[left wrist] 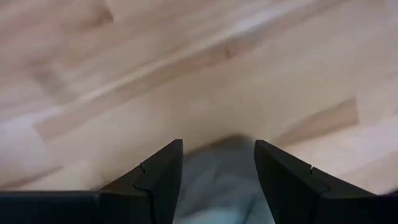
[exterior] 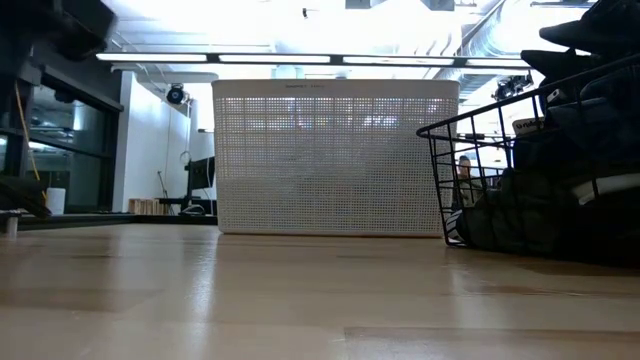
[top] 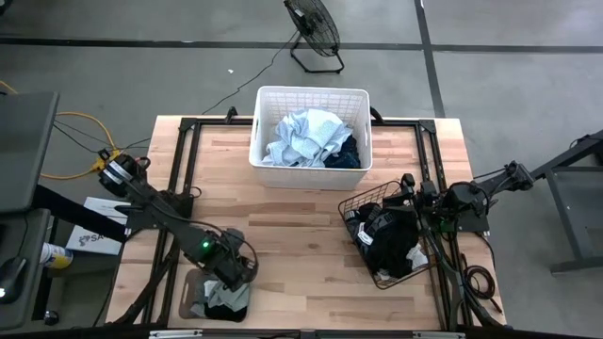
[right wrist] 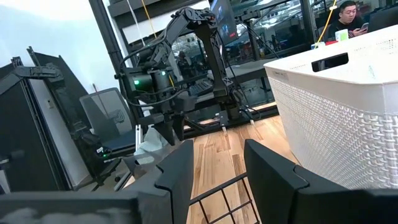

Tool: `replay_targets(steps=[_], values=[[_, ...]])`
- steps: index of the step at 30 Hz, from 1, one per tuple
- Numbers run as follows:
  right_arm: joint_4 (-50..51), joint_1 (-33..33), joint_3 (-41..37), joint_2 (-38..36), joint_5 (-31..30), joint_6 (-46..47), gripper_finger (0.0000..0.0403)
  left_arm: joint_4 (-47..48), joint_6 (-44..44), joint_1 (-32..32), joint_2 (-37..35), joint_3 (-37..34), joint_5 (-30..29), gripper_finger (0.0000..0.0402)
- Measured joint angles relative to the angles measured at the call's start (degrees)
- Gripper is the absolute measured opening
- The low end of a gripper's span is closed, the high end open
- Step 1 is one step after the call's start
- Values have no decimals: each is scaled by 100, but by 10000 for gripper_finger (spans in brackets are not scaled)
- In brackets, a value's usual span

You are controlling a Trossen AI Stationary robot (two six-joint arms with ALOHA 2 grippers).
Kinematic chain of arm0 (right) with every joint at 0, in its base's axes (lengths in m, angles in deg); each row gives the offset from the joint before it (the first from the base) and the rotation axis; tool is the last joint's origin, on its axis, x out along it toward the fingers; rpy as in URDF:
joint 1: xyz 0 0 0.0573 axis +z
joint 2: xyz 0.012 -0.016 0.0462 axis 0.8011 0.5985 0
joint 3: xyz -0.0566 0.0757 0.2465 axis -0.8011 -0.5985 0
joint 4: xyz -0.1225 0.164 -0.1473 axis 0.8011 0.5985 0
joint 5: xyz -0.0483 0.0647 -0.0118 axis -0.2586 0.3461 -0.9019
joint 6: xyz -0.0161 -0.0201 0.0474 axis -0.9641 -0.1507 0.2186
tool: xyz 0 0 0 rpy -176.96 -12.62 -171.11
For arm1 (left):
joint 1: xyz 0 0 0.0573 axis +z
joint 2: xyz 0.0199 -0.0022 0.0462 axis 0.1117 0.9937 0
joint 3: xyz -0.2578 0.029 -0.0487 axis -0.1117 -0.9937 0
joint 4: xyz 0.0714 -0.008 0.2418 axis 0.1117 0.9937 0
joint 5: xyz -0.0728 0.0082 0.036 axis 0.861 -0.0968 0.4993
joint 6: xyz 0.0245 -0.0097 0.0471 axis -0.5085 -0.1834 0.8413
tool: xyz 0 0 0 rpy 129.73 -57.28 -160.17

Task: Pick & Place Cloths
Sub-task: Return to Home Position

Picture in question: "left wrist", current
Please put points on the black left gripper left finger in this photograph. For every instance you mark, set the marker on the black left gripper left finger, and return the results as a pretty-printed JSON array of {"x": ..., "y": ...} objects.
[{"x": 155, "y": 186}]

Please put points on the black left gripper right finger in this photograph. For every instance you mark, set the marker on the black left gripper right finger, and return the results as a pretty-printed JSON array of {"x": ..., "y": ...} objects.
[{"x": 295, "y": 193}]

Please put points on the pale grey-green cloth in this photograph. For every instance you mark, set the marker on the pale grey-green cloth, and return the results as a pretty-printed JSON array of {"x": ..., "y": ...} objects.
[{"x": 217, "y": 186}]

